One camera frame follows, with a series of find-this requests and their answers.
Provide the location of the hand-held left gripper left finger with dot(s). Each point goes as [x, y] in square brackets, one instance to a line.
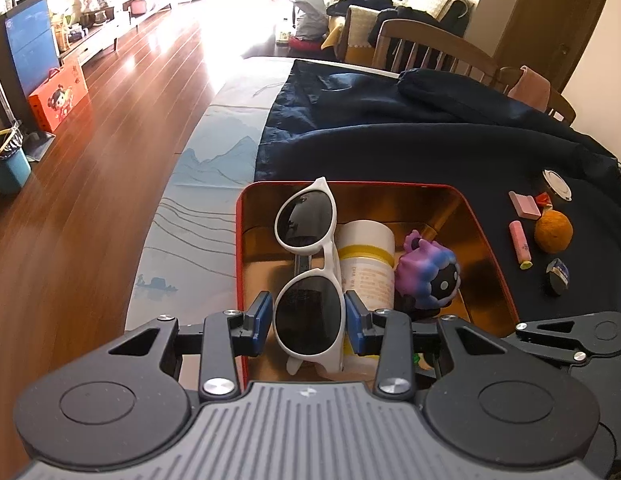
[263, 320]

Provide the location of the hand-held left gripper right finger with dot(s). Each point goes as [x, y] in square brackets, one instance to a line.
[353, 322]

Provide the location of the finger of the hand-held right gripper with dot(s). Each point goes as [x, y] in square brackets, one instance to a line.
[555, 343]

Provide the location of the white sunglasses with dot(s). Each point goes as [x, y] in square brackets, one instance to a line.
[305, 320]

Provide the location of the white yellow bottle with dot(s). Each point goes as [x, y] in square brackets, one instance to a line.
[368, 280]

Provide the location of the small black blue case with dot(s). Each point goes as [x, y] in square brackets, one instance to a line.
[558, 277]

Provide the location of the purple toy figure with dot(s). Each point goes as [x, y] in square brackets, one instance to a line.
[428, 270]

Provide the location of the orange tangerine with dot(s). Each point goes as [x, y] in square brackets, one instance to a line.
[553, 231]

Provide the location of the red tin box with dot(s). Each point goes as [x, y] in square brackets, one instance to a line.
[455, 225]

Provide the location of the pink eraser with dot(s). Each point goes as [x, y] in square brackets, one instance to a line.
[524, 205]

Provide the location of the red snack packet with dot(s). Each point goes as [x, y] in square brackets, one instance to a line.
[543, 200]

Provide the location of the landscape printed table cover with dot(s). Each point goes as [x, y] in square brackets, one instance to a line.
[205, 185]

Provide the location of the dark blue cloth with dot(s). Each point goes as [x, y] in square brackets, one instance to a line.
[390, 140]

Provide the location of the wooden chair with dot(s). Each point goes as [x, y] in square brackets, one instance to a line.
[420, 30]
[560, 107]

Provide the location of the pink cloth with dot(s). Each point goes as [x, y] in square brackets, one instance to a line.
[533, 87]

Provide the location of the red floor cushion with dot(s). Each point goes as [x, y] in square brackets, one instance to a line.
[304, 45]

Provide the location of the grey dustpan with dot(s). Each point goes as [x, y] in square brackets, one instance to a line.
[38, 142]

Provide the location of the yellow blanket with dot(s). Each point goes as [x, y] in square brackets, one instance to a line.
[358, 35]

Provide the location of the blue trash bin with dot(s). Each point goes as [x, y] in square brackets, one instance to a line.
[10, 167]

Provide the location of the orange gift box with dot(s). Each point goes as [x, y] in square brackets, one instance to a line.
[58, 100]

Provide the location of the dark clothes pile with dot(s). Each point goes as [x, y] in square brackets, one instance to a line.
[360, 2]
[410, 17]

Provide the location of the grey white bag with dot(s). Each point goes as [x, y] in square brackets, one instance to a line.
[308, 7]

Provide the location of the brown wooden door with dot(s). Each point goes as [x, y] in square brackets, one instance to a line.
[545, 20]

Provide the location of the wooden television cabinet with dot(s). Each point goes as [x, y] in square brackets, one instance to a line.
[105, 35]

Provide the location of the cream sofa blanket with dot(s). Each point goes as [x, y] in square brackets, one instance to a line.
[435, 2]

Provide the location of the pink bag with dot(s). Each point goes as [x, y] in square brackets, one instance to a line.
[142, 6]

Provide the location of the black cabinet blue panel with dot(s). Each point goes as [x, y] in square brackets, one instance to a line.
[28, 45]

